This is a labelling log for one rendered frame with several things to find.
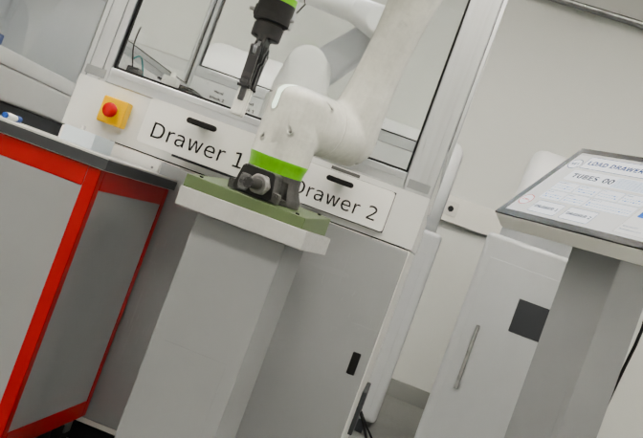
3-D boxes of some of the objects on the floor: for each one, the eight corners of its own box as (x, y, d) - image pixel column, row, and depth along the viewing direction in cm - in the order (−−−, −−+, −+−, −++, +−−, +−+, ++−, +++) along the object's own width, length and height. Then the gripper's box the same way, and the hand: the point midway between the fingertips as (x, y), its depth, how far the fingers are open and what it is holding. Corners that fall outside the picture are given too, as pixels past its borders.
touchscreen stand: (431, 691, 195) (607, 202, 198) (322, 580, 234) (471, 173, 237) (604, 708, 219) (759, 272, 222) (479, 604, 258) (612, 235, 261)
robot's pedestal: (176, 600, 194) (311, 232, 196) (42, 537, 200) (174, 182, 202) (218, 558, 223) (336, 240, 226) (100, 506, 229) (216, 196, 231)
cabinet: (310, 541, 259) (415, 251, 261) (-42, 397, 272) (61, 121, 274) (341, 467, 354) (418, 255, 356) (78, 362, 366) (155, 158, 369)
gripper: (260, 27, 254) (228, 114, 254) (250, 11, 240) (215, 104, 239) (288, 36, 254) (255, 123, 253) (279, 22, 239) (245, 115, 238)
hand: (241, 101), depth 246 cm, fingers closed
